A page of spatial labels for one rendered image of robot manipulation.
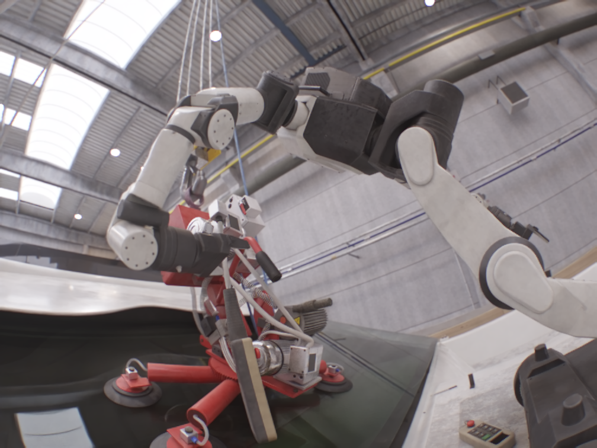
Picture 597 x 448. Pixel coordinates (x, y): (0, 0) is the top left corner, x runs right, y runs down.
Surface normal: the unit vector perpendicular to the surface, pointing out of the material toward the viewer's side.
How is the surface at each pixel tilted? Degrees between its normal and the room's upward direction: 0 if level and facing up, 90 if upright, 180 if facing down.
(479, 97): 90
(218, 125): 126
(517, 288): 90
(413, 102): 90
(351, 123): 101
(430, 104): 107
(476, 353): 90
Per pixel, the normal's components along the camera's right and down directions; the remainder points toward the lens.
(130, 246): 0.79, 0.18
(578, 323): -0.64, -0.15
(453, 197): -0.34, 0.11
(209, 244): 0.70, -0.65
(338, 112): -0.52, 0.00
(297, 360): -0.50, -0.36
